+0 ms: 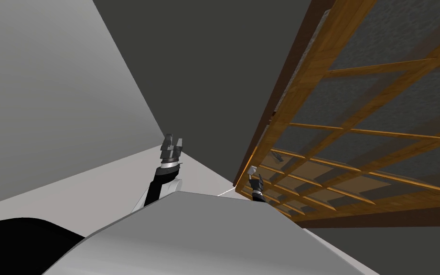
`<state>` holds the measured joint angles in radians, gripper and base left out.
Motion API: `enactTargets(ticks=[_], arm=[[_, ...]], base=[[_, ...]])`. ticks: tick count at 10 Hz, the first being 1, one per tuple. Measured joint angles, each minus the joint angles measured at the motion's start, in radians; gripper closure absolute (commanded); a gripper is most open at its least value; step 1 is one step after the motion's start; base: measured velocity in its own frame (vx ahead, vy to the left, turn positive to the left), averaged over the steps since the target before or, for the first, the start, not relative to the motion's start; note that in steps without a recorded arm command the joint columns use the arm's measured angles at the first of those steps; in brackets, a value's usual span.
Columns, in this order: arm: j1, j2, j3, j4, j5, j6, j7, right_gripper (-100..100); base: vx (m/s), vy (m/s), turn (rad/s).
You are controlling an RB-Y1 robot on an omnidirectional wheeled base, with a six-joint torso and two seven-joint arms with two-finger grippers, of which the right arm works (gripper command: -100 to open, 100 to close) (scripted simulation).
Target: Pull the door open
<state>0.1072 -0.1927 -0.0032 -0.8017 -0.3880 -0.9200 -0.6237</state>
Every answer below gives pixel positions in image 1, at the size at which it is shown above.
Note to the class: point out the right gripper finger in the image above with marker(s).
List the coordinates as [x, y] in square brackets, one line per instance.
[251, 179]
[260, 178]

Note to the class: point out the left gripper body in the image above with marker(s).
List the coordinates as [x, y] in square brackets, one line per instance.
[170, 155]

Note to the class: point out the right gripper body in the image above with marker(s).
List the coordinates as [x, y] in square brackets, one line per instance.
[257, 188]

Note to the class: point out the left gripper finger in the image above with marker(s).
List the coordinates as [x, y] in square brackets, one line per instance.
[168, 140]
[179, 144]

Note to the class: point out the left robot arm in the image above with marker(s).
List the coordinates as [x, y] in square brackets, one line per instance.
[158, 189]

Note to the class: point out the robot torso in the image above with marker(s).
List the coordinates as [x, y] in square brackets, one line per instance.
[204, 236]

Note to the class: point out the wooden door with glass panes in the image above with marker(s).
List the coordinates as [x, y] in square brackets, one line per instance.
[313, 76]

